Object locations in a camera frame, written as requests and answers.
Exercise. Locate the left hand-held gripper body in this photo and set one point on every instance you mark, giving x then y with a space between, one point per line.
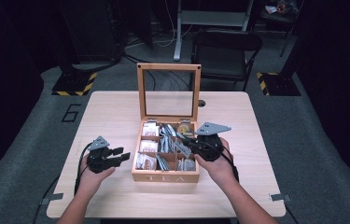
99 161

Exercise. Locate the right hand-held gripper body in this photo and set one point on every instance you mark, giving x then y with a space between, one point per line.
210 147

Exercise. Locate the single grey tea sachet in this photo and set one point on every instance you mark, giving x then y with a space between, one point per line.
184 151

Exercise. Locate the wooden tea box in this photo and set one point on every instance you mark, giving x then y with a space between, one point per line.
166 177

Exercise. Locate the person's left hand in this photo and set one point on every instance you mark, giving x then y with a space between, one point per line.
90 183

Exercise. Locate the person's right hand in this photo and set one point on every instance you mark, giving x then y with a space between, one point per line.
221 171

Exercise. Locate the stack of yellow tea packets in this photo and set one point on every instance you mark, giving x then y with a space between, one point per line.
183 128

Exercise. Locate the stack of pale tea packets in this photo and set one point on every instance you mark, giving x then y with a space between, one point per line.
186 165

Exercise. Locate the stack of white tea packets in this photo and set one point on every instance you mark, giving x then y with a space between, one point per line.
151 129
148 146
146 161

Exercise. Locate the stack of grey tea packets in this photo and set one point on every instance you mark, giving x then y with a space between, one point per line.
167 130
162 162
165 144

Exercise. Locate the black stand with striped base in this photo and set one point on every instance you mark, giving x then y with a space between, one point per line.
74 84
280 84

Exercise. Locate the black folding chair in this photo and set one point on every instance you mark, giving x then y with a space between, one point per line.
225 62

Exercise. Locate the black equipment cabinet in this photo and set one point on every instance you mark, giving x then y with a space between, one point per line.
91 28

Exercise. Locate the black cart with clutter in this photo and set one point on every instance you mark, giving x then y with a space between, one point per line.
280 15

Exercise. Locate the white metal desk frame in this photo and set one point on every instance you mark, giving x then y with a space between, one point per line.
210 18

